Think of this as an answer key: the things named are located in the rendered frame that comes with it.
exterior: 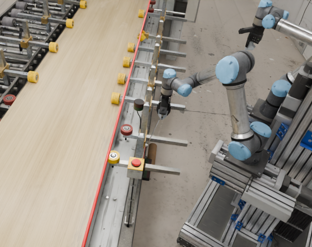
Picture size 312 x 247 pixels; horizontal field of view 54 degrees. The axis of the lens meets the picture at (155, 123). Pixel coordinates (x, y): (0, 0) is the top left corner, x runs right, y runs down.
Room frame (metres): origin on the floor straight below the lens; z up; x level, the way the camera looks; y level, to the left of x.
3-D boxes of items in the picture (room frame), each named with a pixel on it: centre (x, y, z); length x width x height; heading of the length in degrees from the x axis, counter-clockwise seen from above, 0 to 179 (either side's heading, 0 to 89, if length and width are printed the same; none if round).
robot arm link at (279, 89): (1.73, -0.77, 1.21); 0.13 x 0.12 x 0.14; 149
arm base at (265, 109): (1.72, -0.76, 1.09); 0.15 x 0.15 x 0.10
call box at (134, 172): (0.92, 0.06, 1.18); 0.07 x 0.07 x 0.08; 1
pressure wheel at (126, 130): (1.47, 0.18, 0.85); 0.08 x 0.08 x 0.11
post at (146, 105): (1.43, 0.07, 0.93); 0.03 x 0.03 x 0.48; 1
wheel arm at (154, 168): (1.22, 0.02, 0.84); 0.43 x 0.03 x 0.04; 91
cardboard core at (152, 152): (2.03, -0.01, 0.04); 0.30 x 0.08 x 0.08; 1
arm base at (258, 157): (1.27, -0.56, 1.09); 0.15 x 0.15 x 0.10
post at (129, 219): (0.92, 0.06, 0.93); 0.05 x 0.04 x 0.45; 1
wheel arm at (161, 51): (2.47, 0.09, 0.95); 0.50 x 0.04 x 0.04; 91
